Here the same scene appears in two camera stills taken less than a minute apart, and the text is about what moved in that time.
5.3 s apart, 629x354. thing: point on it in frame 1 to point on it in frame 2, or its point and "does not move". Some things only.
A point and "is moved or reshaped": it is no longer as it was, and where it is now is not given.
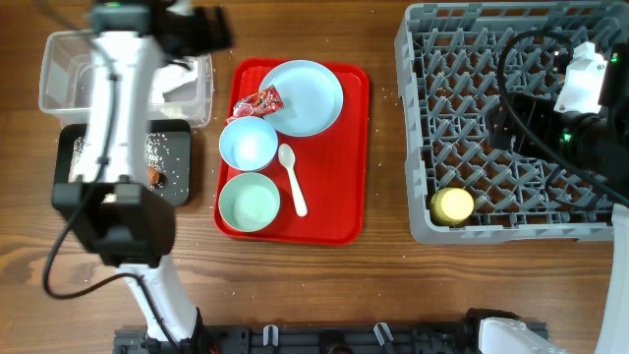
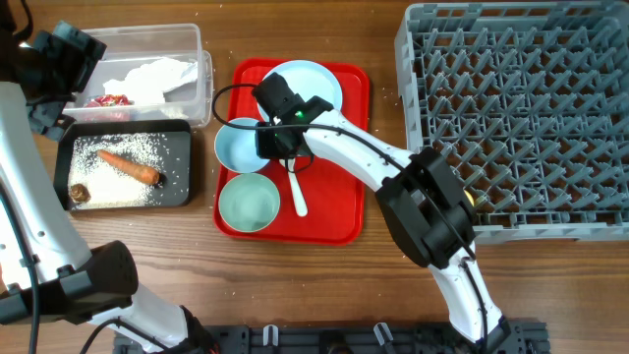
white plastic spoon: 287,157 does not move
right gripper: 514,126 to 274,145
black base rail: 314,338 does not move
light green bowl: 249,202 does not move
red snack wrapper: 257,104 is moved or reshaped
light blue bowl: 249,143 does not move
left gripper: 209,41 to 80,62
